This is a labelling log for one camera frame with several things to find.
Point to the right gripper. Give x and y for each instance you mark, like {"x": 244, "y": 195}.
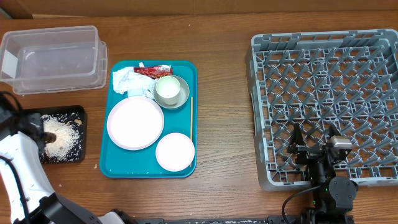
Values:
{"x": 295, "y": 145}

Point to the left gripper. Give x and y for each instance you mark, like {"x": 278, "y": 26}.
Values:
{"x": 34, "y": 119}

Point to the rice food waste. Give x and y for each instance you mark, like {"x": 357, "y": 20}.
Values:
{"x": 68, "y": 128}

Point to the large white plate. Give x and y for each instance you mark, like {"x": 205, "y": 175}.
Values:
{"x": 135, "y": 123}

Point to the white napkin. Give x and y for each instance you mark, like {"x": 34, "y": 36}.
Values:
{"x": 126, "y": 80}

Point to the small white plate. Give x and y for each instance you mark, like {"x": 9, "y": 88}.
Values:
{"x": 175, "y": 152}

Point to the red snack wrapper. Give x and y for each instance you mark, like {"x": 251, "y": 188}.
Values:
{"x": 155, "y": 72}

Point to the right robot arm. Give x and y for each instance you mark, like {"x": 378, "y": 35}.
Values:
{"x": 333, "y": 195}

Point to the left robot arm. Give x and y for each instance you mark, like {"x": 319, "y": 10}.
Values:
{"x": 31, "y": 196}

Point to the grey dishwasher rack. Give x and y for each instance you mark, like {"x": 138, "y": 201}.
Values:
{"x": 346, "y": 79}

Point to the black rectangular tray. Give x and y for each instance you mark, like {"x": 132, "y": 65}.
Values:
{"x": 65, "y": 109}

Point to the clear plastic bin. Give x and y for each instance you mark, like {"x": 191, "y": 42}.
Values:
{"x": 53, "y": 60}

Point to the wooden chopstick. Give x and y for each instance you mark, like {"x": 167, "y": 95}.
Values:
{"x": 191, "y": 119}

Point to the grey bowl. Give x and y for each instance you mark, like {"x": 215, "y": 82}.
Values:
{"x": 183, "y": 96}

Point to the white cup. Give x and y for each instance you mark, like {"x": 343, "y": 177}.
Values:
{"x": 168, "y": 89}

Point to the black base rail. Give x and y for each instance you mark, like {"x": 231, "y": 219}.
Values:
{"x": 273, "y": 219}

